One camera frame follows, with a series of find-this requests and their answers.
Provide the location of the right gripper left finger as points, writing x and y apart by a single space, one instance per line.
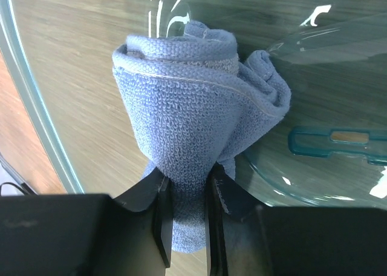
89 234

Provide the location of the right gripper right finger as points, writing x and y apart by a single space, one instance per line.
244 236

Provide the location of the blue terry towel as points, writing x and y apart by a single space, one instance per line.
193 104

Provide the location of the teal plastic tub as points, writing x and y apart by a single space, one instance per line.
329 150

